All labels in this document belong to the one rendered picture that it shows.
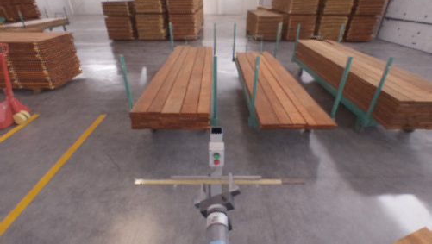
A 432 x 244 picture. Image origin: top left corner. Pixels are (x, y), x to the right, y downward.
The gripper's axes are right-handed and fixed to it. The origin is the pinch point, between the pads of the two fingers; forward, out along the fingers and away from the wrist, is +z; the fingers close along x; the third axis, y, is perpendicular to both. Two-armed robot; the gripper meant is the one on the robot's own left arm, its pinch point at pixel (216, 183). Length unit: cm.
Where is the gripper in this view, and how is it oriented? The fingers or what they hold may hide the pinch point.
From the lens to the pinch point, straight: 97.3
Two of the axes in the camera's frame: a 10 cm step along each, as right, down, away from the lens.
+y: -4.5, -7.8, -4.3
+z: -0.1, -4.8, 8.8
